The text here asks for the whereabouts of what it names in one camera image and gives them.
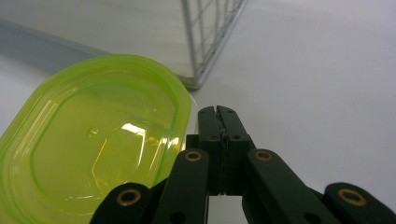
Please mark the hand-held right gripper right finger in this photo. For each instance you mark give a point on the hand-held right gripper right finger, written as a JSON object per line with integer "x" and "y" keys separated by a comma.
{"x": 235, "y": 137}

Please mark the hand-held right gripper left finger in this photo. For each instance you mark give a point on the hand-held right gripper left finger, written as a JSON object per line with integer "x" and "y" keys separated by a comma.
{"x": 210, "y": 140}

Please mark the green rectangular plastic tray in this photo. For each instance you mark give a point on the green rectangular plastic tray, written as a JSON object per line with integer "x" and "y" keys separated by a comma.
{"x": 93, "y": 133}

